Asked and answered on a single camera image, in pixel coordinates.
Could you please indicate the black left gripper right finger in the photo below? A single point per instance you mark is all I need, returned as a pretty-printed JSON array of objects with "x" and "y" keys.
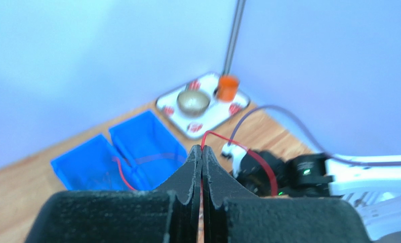
[{"x": 233, "y": 214}]

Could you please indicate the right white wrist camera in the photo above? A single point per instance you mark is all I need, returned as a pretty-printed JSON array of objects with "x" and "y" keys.
[{"x": 234, "y": 153}]

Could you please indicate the strawberry print tray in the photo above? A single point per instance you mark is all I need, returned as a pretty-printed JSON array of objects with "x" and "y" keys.
[{"x": 217, "y": 112}]

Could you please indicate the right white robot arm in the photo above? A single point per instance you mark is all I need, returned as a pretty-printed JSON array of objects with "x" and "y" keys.
[{"x": 371, "y": 184}]

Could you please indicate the right aluminium frame post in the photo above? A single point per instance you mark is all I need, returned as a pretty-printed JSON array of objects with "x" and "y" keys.
[{"x": 237, "y": 19}]

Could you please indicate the orange mug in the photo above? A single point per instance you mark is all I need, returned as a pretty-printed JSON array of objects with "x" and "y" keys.
[{"x": 227, "y": 88}]

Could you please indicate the right blue plastic bin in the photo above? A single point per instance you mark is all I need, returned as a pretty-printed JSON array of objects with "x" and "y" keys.
[{"x": 151, "y": 152}]

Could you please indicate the beige ceramic bowl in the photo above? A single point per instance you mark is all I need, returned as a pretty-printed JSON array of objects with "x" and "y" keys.
[{"x": 193, "y": 103}]

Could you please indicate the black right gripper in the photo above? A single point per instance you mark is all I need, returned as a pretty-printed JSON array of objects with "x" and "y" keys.
[{"x": 253, "y": 177}]

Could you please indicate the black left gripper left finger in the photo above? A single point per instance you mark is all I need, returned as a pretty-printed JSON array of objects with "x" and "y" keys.
[{"x": 166, "y": 214}]

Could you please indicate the left blue plastic bin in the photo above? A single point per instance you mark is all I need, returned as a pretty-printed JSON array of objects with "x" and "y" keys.
[{"x": 97, "y": 165}]

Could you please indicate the blue plastic bin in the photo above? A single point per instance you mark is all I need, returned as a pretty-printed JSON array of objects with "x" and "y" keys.
[
  {"x": 151, "y": 152},
  {"x": 97, "y": 165}
]

